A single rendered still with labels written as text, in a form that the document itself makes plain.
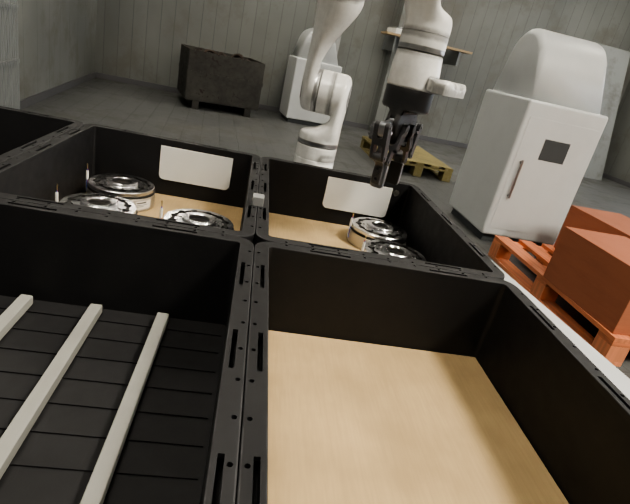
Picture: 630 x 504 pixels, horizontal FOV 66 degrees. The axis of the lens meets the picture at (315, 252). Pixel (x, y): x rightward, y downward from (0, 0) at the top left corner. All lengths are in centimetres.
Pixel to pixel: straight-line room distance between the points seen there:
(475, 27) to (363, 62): 203
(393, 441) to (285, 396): 10
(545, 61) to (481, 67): 559
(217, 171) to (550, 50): 348
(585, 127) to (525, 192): 61
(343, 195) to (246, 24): 765
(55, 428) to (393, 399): 29
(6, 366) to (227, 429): 26
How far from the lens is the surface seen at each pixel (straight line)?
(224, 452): 27
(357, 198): 92
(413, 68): 76
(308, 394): 48
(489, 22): 965
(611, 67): 1065
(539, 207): 420
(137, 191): 83
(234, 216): 86
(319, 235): 85
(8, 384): 48
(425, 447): 47
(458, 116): 960
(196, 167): 90
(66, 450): 42
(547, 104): 400
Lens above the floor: 113
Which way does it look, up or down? 22 degrees down
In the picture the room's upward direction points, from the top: 13 degrees clockwise
